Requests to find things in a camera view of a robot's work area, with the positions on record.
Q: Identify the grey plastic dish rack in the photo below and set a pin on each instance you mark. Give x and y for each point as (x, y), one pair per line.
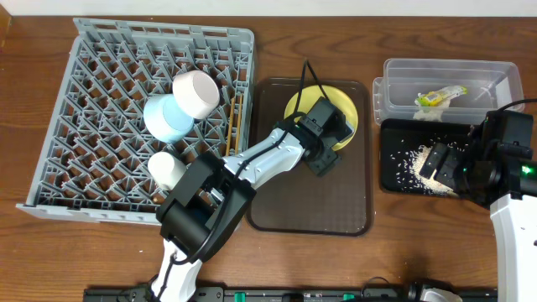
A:
(93, 166)

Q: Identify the yellow round plate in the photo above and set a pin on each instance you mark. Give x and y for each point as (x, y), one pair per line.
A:
(340, 99)

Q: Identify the black rectangular tray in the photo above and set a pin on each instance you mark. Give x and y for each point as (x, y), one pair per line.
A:
(405, 135)

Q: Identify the wooden chopstick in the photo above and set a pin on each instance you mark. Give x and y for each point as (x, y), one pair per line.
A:
(230, 126)
(239, 124)

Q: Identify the light blue saucer plate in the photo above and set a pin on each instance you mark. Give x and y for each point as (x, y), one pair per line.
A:
(165, 120)

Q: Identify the dark brown serving tray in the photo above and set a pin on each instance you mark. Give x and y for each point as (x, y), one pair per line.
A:
(338, 203)

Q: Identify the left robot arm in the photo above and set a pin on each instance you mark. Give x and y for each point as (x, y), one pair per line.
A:
(207, 203)

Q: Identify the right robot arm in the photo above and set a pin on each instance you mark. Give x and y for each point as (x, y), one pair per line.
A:
(496, 171)

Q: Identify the white paper scrap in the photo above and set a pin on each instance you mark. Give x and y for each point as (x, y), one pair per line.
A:
(429, 114)

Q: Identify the white plastic cup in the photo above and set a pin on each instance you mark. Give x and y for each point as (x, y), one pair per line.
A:
(166, 170)

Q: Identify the green snack wrapper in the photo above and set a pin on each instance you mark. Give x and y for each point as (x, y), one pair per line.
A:
(435, 98)

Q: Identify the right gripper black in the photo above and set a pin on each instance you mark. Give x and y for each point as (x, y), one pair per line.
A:
(449, 164)

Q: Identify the spilled rice pile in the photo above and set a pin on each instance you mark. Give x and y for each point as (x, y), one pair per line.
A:
(408, 165)

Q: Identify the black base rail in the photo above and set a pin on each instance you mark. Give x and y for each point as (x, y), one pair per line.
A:
(216, 294)

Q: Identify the clear plastic waste bin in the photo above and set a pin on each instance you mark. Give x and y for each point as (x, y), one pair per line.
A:
(490, 85)

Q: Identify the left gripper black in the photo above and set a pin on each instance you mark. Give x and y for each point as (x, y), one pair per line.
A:
(320, 158)

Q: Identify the white pink bowl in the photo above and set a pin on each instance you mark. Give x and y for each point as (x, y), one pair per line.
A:
(196, 93)

